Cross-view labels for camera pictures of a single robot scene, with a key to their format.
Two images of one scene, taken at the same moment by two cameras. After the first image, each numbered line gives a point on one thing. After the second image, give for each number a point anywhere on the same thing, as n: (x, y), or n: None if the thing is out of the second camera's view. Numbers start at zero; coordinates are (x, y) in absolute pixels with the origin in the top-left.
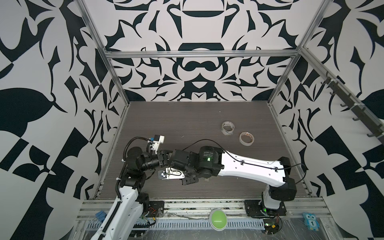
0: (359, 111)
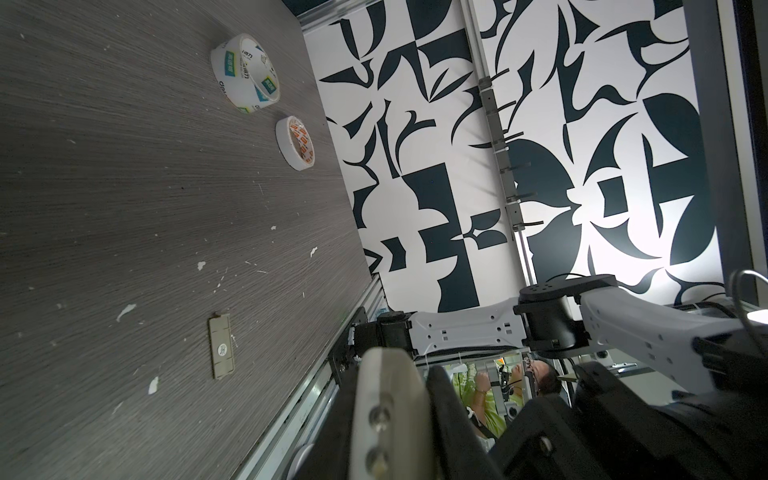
0: (501, 148)
